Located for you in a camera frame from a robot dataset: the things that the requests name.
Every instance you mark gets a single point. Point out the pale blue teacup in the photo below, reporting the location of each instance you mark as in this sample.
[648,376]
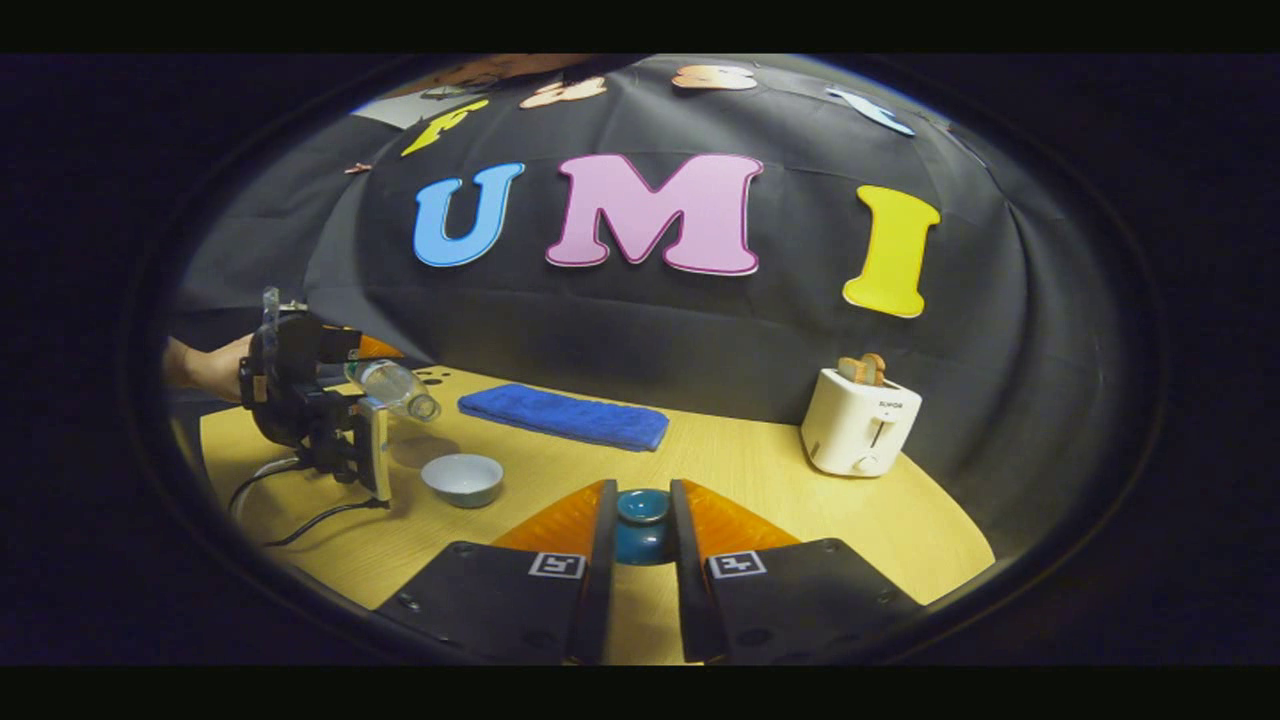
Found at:
[462,485]

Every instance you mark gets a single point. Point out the bread slice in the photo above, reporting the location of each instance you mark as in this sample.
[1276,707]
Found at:
[851,371]
[875,367]

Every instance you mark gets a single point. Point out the blue towel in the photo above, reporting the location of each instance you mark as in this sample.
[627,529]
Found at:
[563,417]

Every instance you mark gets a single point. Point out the clear plastic water bottle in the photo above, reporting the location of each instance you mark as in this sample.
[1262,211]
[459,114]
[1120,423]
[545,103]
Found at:
[400,388]

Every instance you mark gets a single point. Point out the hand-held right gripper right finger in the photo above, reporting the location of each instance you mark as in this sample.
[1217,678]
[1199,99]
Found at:
[685,580]

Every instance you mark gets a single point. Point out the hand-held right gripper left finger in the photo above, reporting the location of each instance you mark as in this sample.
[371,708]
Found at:
[600,580]

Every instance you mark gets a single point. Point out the teal teacup lid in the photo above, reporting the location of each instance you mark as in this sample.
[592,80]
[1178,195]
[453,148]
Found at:
[643,540]

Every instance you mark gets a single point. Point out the white toaster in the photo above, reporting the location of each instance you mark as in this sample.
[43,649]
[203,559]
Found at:
[860,430]

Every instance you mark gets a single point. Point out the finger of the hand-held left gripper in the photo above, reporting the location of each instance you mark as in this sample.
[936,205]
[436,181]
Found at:
[372,348]
[376,450]

